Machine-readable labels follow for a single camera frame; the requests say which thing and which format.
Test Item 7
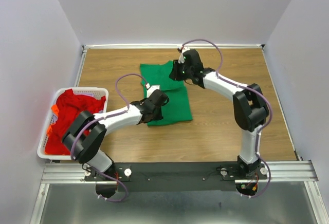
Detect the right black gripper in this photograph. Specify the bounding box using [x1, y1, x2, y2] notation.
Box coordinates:
[168, 60, 193, 82]

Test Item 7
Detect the green t-shirt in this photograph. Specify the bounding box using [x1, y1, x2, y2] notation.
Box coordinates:
[140, 61, 193, 127]

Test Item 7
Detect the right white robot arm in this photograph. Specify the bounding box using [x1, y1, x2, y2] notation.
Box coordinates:
[169, 47, 272, 179]

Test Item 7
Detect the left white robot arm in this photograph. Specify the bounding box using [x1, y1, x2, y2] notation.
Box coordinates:
[61, 89, 169, 180]

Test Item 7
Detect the white plastic laundry basket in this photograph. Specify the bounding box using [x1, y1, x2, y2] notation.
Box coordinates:
[37, 87, 108, 160]

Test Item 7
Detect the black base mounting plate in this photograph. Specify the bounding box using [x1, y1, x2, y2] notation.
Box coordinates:
[83, 162, 267, 193]

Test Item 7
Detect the red t-shirt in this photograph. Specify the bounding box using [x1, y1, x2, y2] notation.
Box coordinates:
[45, 89, 105, 155]

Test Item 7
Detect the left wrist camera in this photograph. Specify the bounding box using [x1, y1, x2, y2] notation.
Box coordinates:
[145, 83, 160, 98]

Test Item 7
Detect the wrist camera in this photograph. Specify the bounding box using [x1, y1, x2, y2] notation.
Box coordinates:
[177, 46, 190, 64]
[145, 83, 160, 98]

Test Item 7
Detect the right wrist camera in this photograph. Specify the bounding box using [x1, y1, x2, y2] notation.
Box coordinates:
[177, 46, 190, 64]

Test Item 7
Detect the aluminium back table rail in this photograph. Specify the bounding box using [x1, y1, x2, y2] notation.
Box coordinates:
[83, 43, 264, 49]

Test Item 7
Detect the aluminium front rail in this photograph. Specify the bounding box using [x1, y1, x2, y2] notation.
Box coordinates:
[41, 161, 318, 184]

